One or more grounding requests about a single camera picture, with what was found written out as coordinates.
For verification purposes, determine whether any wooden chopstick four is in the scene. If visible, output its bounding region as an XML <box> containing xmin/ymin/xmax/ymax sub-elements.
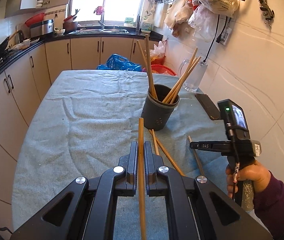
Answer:
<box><xmin>149</xmin><ymin>129</ymin><xmax>185</xmax><ymax>176</ymax></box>

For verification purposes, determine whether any wooden chopstick two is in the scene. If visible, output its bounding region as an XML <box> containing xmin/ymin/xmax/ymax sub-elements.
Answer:
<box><xmin>162</xmin><ymin>47</ymin><xmax>200</xmax><ymax>103</ymax></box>

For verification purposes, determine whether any wooden chopstick one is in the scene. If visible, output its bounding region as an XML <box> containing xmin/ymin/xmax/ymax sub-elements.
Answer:
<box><xmin>145</xmin><ymin>34</ymin><xmax>158</xmax><ymax>100</ymax></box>

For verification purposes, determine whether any wooden chopstick five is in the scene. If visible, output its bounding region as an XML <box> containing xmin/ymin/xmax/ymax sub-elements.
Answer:
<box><xmin>138</xmin><ymin>118</ymin><xmax>147</xmax><ymax>240</ymax></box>

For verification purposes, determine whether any wooden chopstick three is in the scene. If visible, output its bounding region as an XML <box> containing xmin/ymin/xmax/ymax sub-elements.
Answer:
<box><xmin>137</xmin><ymin>41</ymin><xmax>157</xmax><ymax>99</ymax></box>

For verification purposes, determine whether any wooden chopstick six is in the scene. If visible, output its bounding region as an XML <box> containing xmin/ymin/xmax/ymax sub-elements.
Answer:
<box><xmin>191</xmin><ymin>148</ymin><xmax>205</xmax><ymax>176</ymax></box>

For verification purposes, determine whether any purple sleeve forearm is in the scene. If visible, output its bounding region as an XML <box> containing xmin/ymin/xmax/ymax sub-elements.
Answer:
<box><xmin>253</xmin><ymin>176</ymin><xmax>284</xmax><ymax>239</ymax></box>

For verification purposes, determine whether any kitchen faucet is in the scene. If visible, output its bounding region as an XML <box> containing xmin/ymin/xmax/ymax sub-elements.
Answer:
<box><xmin>99</xmin><ymin>6</ymin><xmax>105</xmax><ymax>30</ymax></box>

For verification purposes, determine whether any steel kitchen sink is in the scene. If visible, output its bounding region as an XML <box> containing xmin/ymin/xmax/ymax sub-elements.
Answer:
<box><xmin>70</xmin><ymin>29</ymin><xmax>129</xmax><ymax>35</ymax></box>

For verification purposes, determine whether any person right hand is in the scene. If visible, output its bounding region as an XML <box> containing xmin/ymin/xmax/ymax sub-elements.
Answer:
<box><xmin>226</xmin><ymin>160</ymin><xmax>271</xmax><ymax>198</ymax></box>

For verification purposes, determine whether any black smartphone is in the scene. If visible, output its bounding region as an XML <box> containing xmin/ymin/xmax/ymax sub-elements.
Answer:
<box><xmin>195</xmin><ymin>93</ymin><xmax>221</xmax><ymax>120</ymax></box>

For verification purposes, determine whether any clear glass beer mug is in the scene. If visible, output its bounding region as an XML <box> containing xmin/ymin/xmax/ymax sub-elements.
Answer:
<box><xmin>178</xmin><ymin>59</ymin><xmax>208</xmax><ymax>93</ymax></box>

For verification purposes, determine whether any dark grey utensil holder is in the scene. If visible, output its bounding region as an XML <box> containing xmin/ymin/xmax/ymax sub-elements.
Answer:
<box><xmin>141</xmin><ymin>84</ymin><xmax>179</xmax><ymax>131</ymax></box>

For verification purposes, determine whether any grey-blue table cloth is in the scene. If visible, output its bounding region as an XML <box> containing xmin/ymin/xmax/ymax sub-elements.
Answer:
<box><xmin>12</xmin><ymin>70</ymin><xmax>228</xmax><ymax>239</ymax></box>

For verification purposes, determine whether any red plastic basin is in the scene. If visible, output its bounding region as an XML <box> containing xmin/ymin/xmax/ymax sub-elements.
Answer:
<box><xmin>151</xmin><ymin>64</ymin><xmax>177</xmax><ymax>76</ymax></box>

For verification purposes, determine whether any red bin with bags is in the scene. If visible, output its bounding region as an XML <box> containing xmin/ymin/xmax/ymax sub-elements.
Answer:
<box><xmin>150</xmin><ymin>40</ymin><xmax>167</xmax><ymax>65</ymax></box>

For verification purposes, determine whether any blue plastic bag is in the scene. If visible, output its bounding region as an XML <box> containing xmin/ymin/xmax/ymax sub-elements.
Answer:
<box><xmin>96</xmin><ymin>54</ymin><xmax>142</xmax><ymax>72</ymax></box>

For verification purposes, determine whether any brown utensil pot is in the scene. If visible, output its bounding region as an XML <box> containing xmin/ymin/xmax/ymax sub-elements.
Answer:
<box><xmin>62</xmin><ymin>22</ymin><xmax>78</xmax><ymax>33</ymax></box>

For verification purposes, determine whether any electric kettle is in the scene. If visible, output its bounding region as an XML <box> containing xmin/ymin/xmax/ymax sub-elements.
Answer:
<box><xmin>16</xmin><ymin>30</ymin><xmax>25</xmax><ymax>44</ymax></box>

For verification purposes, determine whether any silver rice cooker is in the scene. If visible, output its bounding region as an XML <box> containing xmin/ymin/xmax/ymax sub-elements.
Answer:
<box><xmin>30</xmin><ymin>19</ymin><xmax>54</xmax><ymax>38</ymax></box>

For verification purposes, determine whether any red colander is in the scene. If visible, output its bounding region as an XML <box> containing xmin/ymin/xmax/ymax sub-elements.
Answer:
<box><xmin>25</xmin><ymin>12</ymin><xmax>45</xmax><ymax>27</ymax></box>

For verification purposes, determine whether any hanging black power cable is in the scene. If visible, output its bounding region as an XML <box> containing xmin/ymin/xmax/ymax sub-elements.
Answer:
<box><xmin>202</xmin><ymin>15</ymin><xmax>233</xmax><ymax>63</ymax></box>

